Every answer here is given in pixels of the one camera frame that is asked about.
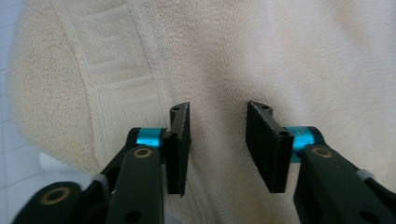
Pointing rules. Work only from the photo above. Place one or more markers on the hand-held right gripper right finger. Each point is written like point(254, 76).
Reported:
point(271, 149)

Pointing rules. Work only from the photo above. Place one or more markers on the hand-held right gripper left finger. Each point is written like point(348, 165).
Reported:
point(177, 149)

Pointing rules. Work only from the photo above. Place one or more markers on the cream towel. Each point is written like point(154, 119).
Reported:
point(218, 46)

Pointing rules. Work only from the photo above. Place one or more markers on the white grid mat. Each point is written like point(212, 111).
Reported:
point(18, 168)

